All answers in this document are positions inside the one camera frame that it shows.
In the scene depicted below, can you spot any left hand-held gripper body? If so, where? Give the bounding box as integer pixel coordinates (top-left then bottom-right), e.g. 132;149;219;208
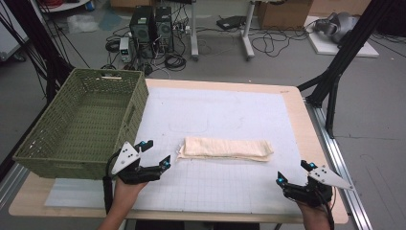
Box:
110;141;164;186

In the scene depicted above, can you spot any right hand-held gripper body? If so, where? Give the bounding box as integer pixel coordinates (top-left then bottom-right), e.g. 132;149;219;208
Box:
282;165;354;208

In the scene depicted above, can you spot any green woven plastic basket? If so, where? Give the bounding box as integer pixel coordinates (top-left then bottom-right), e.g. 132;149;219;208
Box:
11;67;150;181

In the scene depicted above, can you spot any cream towel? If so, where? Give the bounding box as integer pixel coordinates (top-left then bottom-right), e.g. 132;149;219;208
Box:
176;136;275;163

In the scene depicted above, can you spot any person's right hand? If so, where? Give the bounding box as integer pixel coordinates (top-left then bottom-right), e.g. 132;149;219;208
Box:
296;200;333;221

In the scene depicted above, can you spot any person's left hand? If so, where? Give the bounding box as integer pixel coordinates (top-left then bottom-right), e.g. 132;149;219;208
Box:
112;175;148;209

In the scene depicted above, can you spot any white grid mat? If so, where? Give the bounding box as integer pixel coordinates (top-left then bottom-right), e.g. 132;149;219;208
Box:
43;86;309;216

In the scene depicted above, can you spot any white power supply unit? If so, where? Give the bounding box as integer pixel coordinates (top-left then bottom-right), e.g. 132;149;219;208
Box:
118;35;134;64

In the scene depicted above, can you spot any large black computer tower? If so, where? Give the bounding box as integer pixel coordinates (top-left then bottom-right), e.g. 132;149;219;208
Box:
128;5;158;59

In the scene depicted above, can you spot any black metal stand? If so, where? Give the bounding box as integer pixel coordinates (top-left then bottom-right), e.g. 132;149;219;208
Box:
296;0;400;139

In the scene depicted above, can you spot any white floor board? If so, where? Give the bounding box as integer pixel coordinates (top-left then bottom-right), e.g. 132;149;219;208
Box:
304;15;380;58

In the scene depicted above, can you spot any slim black computer tower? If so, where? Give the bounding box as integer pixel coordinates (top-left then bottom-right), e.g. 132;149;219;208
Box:
154;6;175;54

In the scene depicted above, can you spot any white power strip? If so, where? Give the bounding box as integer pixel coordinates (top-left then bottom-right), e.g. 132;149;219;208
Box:
171;23;192;35

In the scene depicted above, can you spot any clear plastic bag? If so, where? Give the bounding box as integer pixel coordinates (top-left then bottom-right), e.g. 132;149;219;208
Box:
66;13;101;35

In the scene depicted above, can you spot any grey robot head shell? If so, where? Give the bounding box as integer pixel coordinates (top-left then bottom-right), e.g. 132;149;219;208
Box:
313;11;360;45

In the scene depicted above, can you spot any flat black device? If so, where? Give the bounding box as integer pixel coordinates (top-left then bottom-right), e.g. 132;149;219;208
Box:
215;14;247;31

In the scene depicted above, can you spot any brown cardboard box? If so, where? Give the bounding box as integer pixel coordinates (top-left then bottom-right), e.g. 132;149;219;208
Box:
256;0;314;31

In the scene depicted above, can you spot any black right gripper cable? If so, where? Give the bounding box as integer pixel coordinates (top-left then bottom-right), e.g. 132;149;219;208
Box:
314;187;337;230

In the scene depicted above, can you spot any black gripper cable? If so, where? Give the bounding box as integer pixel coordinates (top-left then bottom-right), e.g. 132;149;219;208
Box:
101;152;120;216
314;187;337;230

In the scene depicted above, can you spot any aluminium rail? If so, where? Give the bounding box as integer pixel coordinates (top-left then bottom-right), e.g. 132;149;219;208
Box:
304;98;374;230

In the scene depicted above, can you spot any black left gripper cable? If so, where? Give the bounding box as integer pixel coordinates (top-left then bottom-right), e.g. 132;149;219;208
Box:
101;152;120;216

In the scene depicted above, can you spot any coiled black cable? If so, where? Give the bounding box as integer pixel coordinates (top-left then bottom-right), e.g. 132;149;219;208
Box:
164;53;188;72

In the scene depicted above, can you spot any loose black floor cable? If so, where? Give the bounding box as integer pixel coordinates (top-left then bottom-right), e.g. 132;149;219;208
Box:
250;29;309;59

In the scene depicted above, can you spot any white desk frame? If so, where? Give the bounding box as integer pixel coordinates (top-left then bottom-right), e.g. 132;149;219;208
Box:
189;0;257;62

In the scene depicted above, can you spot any black stand with cables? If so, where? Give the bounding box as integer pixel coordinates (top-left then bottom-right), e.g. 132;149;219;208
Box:
0;0;77;105

